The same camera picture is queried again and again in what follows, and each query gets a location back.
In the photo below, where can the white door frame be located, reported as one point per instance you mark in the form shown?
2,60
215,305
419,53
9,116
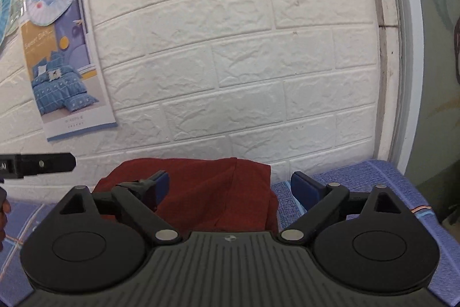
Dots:
401,54

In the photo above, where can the person's left hand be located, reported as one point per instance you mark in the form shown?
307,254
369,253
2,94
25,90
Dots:
4,210

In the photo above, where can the bedding poster on wall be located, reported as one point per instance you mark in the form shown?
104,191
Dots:
65,75

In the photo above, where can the blue paper fan right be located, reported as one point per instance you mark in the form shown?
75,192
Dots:
11,12

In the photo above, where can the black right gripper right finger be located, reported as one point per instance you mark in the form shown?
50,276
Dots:
329,204

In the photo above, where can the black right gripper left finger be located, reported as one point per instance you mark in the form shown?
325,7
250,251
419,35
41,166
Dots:
119,216

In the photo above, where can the red pants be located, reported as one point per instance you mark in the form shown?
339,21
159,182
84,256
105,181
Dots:
229,195

